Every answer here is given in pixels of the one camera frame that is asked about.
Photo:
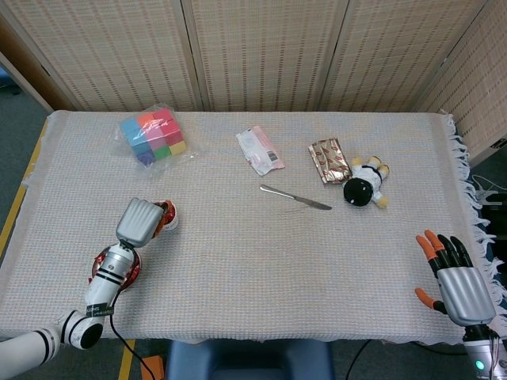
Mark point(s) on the left robot hand silver orange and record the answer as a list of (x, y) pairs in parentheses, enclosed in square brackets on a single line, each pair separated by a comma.
[(136, 221)]

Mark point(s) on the right robot hand silver orange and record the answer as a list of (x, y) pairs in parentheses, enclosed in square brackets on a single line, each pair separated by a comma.
[(465, 295)]

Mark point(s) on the red candies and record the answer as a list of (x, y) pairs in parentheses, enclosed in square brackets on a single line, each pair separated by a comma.
[(170, 213)]

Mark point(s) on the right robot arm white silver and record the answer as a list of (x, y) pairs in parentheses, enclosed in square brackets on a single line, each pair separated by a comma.
[(481, 354)]

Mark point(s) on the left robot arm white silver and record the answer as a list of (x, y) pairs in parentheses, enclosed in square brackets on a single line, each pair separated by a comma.
[(111, 273)]

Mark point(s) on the white paper cup blue print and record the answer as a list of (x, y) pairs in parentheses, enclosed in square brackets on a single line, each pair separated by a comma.
[(172, 226)]

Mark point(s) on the metal dish of red candies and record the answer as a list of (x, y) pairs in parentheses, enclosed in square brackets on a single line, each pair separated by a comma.
[(127, 288)]

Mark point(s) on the colourful foam blocks clear bag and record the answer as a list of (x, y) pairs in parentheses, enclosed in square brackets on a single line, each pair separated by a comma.
[(154, 134)]

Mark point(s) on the pink white snack packet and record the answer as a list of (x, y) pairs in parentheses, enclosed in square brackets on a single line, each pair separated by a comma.
[(259, 150)]

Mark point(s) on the orange block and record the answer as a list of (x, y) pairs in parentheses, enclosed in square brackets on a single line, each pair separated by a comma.
[(157, 362)]

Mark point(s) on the white woven tablecloth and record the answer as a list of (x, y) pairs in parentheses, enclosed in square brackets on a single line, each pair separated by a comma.
[(277, 257)]

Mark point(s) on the plush doll black head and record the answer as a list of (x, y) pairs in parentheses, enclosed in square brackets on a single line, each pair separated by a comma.
[(358, 192)]

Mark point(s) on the silver table knife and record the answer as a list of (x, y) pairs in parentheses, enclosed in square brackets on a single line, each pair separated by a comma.
[(293, 196)]

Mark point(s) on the gold red-print snack packet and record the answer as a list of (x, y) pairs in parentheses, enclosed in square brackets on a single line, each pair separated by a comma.
[(328, 160)]

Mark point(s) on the black screen foot bracket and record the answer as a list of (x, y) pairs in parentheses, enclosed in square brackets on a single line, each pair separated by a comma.
[(500, 144)]

